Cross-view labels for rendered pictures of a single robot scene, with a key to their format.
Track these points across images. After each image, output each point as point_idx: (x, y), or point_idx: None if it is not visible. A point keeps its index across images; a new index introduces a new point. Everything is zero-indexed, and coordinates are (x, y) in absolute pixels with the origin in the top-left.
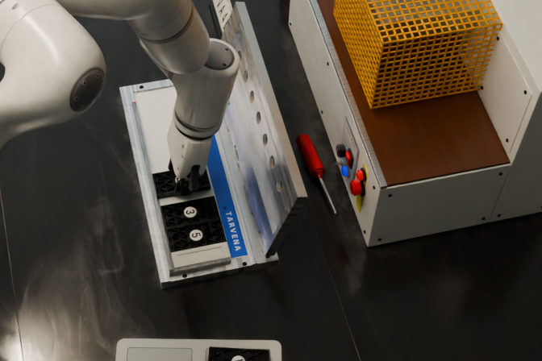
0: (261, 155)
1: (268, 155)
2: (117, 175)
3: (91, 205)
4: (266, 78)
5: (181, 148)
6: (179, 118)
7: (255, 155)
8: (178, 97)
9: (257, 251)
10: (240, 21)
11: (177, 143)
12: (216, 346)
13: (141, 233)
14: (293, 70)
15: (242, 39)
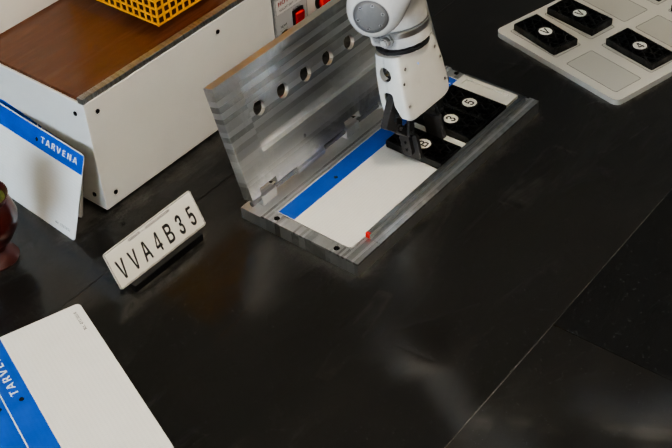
0: (359, 56)
1: (362, 36)
2: (463, 210)
3: (519, 204)
4: (298, 24)
5: (435, 51)
6: (427, 17)
7: (355, 76)
8: None
9: None
10: (237, 74)
11: (428, 69)
12: (546, 54)
13: (503, 156)
14: (176, 177)
15: (245, 93)
